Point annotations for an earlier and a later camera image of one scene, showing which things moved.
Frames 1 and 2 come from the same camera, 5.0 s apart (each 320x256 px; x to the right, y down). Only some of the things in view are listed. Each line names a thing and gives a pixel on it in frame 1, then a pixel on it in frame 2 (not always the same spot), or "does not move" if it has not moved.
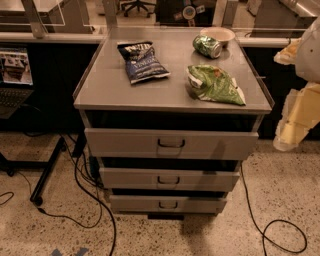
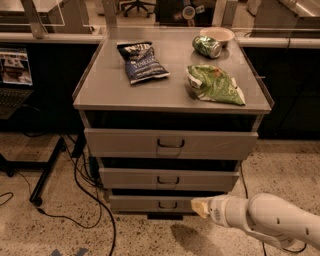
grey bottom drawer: (167, 203) does not move
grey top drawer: (147, 144) does not move
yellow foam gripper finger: (300, 112) to (201, 206)
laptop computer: (16, 79) does not move
